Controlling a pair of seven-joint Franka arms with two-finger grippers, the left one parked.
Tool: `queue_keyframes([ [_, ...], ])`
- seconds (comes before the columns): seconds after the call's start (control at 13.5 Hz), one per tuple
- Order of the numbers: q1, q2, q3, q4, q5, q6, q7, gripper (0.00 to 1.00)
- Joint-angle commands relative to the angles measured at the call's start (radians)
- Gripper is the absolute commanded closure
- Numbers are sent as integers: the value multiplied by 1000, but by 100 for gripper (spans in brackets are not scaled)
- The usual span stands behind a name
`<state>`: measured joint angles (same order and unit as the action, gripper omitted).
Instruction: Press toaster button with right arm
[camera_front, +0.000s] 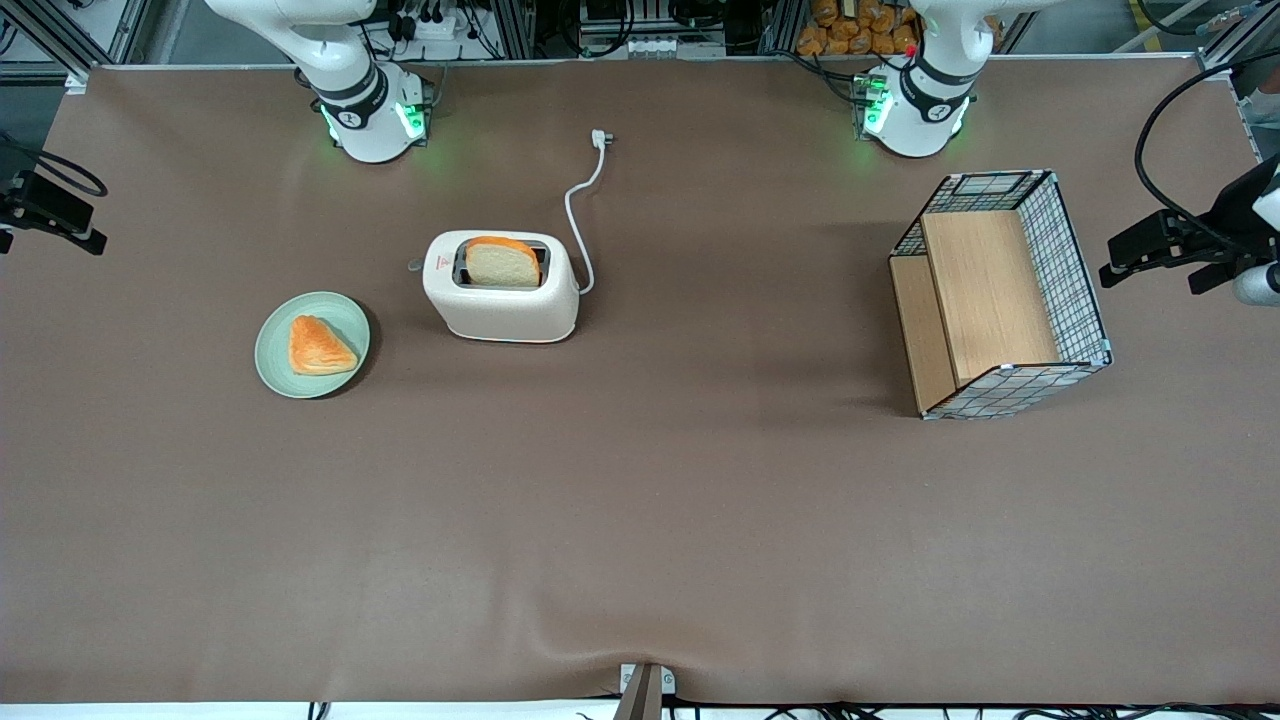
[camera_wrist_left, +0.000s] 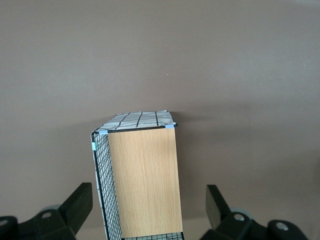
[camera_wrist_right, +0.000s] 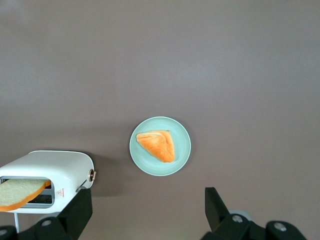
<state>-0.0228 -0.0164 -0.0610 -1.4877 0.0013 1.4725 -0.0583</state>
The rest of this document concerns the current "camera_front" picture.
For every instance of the white power strip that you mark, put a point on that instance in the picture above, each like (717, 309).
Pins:
(430, 25)

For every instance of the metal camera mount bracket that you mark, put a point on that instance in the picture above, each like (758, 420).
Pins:
(643, 692)

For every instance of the sliced bread with orange crust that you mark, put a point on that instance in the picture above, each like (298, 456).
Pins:
(500, 266)

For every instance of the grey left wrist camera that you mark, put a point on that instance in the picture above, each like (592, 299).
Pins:
(1255, 284)

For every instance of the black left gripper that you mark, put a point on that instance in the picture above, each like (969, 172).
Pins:
(1226, 221)

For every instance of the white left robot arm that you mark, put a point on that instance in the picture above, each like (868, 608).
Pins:
(915, 112)

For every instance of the white two-slot toaster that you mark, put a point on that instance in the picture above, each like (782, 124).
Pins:
(505, 312)

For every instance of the triangular orange pastry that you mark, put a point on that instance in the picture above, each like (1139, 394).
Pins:
(318, 348)

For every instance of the pale green round plate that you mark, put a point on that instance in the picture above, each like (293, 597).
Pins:
(275, 365)

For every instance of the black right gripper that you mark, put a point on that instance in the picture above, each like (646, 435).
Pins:
(40, 203)

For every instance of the wooden stepped shelf insert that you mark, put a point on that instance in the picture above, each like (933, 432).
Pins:
(990, 295)

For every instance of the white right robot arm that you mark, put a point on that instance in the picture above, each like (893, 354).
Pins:
(365, 120)

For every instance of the aluminium frame profile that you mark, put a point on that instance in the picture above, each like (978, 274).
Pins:
(1235, 40)
(70, 35)

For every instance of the bag of orange bread rolls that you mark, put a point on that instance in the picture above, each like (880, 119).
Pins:
(850, 25)

